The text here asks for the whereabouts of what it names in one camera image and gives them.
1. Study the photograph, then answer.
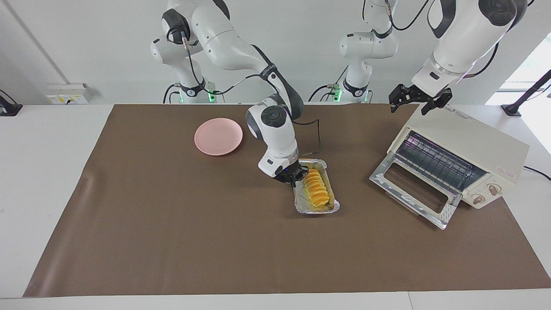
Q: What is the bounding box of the silver aluminium foil tray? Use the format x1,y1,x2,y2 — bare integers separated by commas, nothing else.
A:
294,159,341,214

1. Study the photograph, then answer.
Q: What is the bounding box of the black arm base cable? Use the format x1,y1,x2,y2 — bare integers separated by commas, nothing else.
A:
163,83,181,104
308,65,349,102

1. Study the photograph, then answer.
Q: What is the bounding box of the black oven power cable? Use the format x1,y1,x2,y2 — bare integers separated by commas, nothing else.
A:
523,166,551,181

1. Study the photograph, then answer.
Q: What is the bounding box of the white wall power outlet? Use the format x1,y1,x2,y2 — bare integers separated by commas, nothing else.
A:
46,83,92,105

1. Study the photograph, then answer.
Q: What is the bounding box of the brown table mat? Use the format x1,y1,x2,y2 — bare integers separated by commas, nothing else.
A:
23,103,551,298

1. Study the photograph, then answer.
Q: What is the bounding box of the pink round plate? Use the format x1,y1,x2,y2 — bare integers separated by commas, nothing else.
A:
194,118,244,156

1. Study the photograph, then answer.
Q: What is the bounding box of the black right arm base cable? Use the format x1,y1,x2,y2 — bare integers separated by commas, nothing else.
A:
163,83,181,104

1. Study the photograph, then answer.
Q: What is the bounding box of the black stand base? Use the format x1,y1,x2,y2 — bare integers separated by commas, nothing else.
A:
0,89,23,117

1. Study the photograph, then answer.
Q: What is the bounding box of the black camera stand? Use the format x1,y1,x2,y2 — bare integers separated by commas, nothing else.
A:
501,69,551,117

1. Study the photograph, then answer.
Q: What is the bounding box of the cream toaster oven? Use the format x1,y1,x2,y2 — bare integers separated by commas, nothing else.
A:
387,103,531,210

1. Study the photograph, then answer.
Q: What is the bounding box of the yellow sliced bread loaf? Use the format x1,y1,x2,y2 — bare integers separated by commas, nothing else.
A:
303,169,331,208

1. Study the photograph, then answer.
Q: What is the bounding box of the black left arm base cable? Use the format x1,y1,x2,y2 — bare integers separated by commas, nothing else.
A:
308,65,349,102

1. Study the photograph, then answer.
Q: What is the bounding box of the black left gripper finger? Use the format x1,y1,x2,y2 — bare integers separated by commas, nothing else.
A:
390,85,408,113
422,88,453,116

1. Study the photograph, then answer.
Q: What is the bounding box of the glass oven door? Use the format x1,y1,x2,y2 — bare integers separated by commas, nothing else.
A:
369,154,462,230

